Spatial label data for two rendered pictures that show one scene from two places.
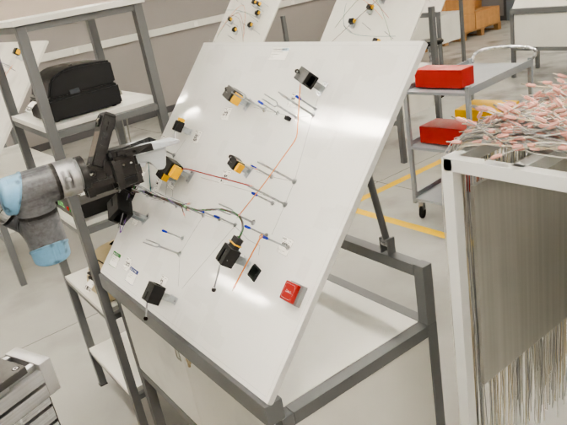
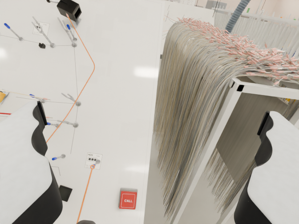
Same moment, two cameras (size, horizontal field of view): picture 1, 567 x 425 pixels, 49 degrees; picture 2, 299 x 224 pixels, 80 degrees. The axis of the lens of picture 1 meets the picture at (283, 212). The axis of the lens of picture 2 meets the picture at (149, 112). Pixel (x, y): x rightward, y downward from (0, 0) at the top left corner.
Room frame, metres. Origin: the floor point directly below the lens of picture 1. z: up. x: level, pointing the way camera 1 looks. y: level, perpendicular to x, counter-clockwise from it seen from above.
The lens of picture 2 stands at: (1.28, 0.31, 1.63)
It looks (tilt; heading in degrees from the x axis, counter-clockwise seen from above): 32 degrees down; 295
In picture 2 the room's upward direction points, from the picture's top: 11 degrees clockwise
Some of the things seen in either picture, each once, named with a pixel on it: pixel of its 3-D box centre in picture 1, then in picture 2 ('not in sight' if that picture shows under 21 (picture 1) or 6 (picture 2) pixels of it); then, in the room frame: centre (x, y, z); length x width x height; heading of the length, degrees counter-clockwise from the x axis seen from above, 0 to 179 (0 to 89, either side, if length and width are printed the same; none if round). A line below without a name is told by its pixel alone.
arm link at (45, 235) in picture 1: (44, 234); not in sight; (1.19, 0.49, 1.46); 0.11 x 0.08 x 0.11; 29
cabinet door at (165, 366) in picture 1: (159, 353); not in sight; (2.03, 0.56, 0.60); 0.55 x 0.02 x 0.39; 33
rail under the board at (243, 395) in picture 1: (171, 330); not in sight; (1.79, 0.43, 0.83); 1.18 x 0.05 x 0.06; 33
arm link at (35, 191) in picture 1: (29, 190); not in sight; (1.17, 0.48, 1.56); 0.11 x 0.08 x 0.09; 119
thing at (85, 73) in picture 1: (72, 88); not in sight; (2.57, 0.75, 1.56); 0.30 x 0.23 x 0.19; 124
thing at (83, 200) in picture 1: (99, 193); not in sight; (2.60, 0.78, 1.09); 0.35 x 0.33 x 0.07; 33
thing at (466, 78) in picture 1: (477, 131); not in sight; (4.29, -1.47, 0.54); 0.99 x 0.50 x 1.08; 130
